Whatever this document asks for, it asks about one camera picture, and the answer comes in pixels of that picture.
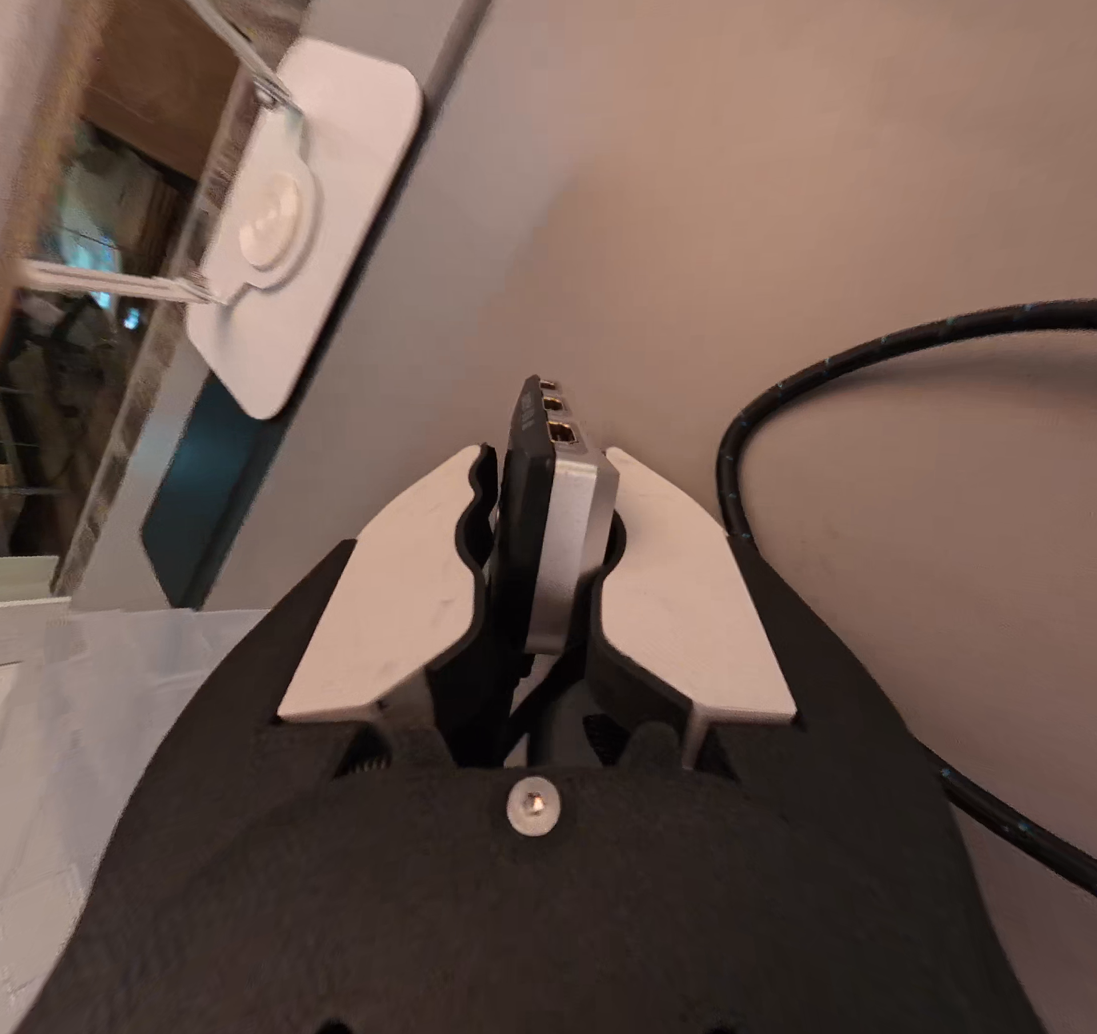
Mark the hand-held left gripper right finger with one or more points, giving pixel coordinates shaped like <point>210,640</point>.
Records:
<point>694,622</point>

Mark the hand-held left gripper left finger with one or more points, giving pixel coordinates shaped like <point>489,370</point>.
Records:
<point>394,614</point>

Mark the silver black hdmi switch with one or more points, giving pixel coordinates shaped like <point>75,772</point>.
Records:
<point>566,554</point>

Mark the clear lidded plastic box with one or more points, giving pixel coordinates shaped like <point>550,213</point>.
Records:
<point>86,751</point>

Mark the white stand base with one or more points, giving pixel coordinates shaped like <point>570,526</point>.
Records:
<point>343,194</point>

